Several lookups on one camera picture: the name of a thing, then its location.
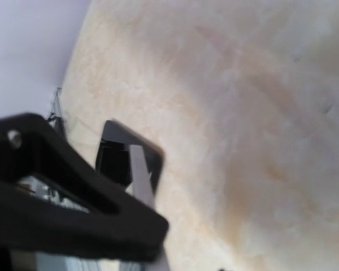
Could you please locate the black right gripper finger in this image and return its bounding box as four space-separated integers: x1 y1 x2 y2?
0 113 169 261

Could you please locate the black smartphone on table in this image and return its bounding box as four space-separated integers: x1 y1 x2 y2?
94 120 166 198

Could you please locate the silver-edged black smartphone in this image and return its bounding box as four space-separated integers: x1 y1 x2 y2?
120 145 170 271

